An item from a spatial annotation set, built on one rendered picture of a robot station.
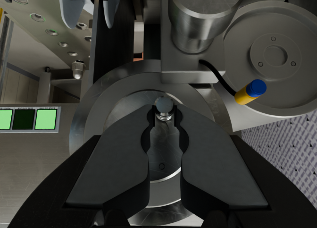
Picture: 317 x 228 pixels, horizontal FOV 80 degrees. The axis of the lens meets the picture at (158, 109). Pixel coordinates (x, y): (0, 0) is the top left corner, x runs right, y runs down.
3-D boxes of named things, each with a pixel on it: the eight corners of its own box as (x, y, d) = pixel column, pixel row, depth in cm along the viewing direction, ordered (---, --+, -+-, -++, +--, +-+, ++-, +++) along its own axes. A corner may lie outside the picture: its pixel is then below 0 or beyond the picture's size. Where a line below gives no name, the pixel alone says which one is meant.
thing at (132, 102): (82, 142, 15) (140, 71, 16) (91, 143, 17) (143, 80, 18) (157, 205, 14) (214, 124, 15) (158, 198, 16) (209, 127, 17)
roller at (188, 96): (209, 67, 17) (226, 203, 15) (182, 115, 43) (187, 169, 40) (84, 75, 18) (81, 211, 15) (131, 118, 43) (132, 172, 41)
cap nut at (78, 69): (82, 61, 52) (81, 77, 51) (87, 67, 55) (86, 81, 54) (69, 61, 52) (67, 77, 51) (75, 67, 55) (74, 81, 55)
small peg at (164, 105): (177, 97, 13) (171, 118, 12) (175, 106, 15) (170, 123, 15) (157, 92, 13) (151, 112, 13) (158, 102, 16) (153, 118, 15)
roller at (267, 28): (329, -2, 19) (355, 117, 17) (235, 83, 44) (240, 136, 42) (209, 1, 19) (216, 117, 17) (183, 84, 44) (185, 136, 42)
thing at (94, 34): (103, -59, 22) (92, 93, 19) (133, 46, 45) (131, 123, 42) (98, -58, 22) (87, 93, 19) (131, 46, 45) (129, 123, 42)
